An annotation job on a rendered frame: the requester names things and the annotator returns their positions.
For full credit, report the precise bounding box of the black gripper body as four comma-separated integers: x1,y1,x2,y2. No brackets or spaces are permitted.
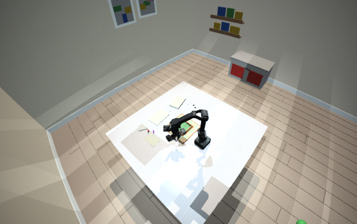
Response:
166,128,186,142

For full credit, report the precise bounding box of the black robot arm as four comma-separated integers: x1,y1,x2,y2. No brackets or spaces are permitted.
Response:
163,109,209,142

